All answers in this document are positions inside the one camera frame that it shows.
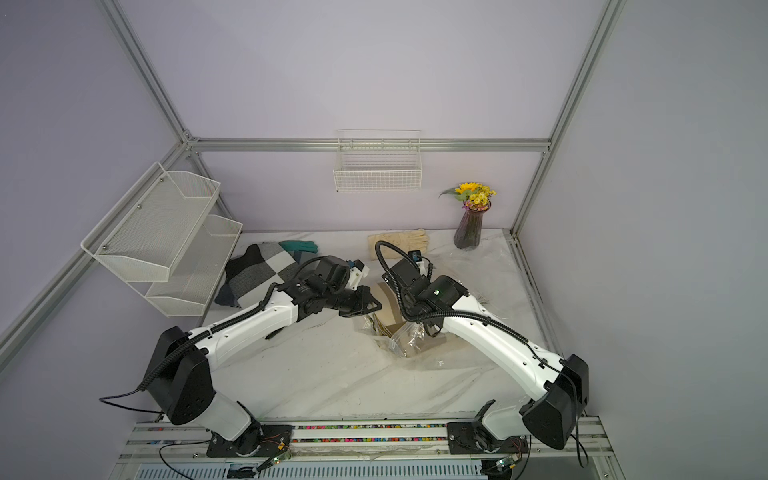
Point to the purple glass vase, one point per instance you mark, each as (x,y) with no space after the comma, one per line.
(469,231)

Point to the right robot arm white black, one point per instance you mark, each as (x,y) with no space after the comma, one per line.
(557,388)

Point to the beige leather gloves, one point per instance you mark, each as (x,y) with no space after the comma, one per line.
(405,240)

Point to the white wire wall basket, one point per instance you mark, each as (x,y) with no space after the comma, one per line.
(378,160)

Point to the white mesh two-tier shelf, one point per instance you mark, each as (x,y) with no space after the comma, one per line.
(166,242)

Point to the clear plastic vacuum bag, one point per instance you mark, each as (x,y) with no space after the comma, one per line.
(458,312)

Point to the aluminium mounting rail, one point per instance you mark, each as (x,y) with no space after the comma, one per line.
(349,440)

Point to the cream knitted scarf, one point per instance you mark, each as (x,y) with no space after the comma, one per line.
(407,340)

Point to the beige brown striped scarf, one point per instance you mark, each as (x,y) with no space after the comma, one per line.
(388,320)

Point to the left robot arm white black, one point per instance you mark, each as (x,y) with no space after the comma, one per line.
(179,374)

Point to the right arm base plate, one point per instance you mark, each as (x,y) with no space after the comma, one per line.
(472,438)

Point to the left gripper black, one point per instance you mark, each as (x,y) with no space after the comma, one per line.
(363,296)

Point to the black white checked scarf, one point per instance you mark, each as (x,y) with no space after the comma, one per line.
(248,277)

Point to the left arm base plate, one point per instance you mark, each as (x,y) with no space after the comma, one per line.
(266,441)

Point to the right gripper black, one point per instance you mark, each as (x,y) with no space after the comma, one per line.
(406,303)

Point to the green work glove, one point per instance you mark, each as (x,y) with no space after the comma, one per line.
(299,246)

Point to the yellow flower bouquet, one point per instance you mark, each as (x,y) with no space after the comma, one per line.
(473,195)

